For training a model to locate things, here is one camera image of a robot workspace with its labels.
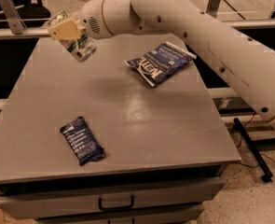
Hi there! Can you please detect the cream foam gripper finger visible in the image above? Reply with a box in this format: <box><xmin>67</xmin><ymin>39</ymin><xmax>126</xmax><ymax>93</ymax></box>
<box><xmin>48</xmin><ymin>18</ymin><xmax>85</xmax><ymax>40</ymax></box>

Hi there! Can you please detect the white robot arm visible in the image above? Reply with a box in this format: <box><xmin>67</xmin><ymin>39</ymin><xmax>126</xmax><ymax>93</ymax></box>
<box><xmin>48</xmin><ymin>0</ymin><xmax>275</xmax><ymax>129</ymax></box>

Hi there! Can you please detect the dark blue snack packet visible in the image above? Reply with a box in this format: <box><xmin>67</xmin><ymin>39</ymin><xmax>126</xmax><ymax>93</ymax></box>
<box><xmin>60</xmin><ymin>117</ymin><xmax>104</xmax><ymax>166</ymax></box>

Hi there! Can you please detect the blue Kettle chips bag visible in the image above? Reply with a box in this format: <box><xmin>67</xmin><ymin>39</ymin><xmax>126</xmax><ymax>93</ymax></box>
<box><xmin>125</xmin><ymin>42</ymin><xmax>197</xmax><ymax>87</ymax></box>

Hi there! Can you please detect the grey cabinet drawer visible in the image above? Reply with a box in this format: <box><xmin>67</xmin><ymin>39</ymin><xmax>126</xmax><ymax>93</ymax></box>
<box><xmin>0</xmin><ymin>176</ymin><xmax>225</xmax><ymax>219</ymax></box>
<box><xmin>36</xmin><ymin>204</ymin><xmax>204</xmax><ymax>224</ymax></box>

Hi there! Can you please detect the lower grey cabinet drawer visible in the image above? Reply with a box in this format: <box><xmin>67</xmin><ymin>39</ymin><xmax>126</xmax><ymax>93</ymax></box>
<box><xmin>36</xmin><ymin>204</ymin><xmax>204</xmax><ymax>224</ymax></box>

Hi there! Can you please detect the black floor bar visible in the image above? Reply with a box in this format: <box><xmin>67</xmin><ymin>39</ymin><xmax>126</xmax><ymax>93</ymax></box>
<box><xmin>233</xmin><ymin>118</ymin><xmax>273</xmax><ymax>183</ymax></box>

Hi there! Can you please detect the left metal rail bracket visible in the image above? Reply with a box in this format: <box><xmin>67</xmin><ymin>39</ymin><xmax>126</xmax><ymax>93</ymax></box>
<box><xmin>0</xmin><ymin>0</ymin><xmax>25</xmax><ymax>35</ymax></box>

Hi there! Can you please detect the metal rail bracket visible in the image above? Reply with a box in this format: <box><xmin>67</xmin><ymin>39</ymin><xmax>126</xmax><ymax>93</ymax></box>
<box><xmin>0</xmin><ymin>0</ymin><xmax>25</xmax><ymax>35</ymax></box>
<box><xmin>206</xmin><ymin>0</ymin><xmax>221</xmax><ymax>18</ymax></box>

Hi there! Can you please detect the grey horizontal rail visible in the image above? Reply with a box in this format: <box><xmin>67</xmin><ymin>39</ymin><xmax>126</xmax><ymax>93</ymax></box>
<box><xmin>0</xmin><ymin>18</ymin><xmax>275</xmax><ymax>41</ymax></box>

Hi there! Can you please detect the right metal rail bracket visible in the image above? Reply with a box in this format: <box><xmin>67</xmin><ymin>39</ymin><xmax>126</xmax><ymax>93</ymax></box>
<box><xmin>206</xmin><ymin>0</ymin><xmax>221</xmax><ymax>18</ymax></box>

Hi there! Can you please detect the black drawer handle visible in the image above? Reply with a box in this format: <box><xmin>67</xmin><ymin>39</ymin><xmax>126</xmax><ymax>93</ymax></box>
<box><xmin>98</xmin><ymin>195</ymin><xmax>135</xmax><ymax>212</ymax></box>

